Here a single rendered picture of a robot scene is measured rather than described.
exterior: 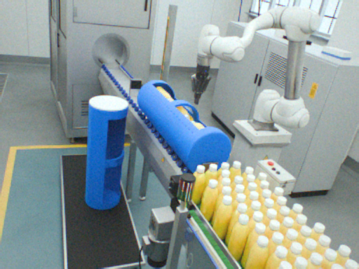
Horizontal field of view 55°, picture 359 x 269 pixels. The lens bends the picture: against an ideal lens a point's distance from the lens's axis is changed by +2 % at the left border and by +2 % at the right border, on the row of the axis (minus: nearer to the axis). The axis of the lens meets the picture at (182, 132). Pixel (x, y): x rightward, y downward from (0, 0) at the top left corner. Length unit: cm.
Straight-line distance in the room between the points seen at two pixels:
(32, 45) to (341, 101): 526
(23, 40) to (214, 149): 541
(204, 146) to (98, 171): 109
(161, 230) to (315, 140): 217
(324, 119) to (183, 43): 439
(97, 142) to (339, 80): 217
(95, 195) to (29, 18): 452
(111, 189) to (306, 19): 204
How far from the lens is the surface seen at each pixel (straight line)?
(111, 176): 301
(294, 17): 212
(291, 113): 229
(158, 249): 186
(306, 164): 365
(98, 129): 250
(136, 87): 298
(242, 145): 252
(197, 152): 183
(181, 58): 733
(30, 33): 682
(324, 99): 337
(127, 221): 279
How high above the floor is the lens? 198
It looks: 25 degrees down
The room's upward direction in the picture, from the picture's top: 10 degrees clockwise
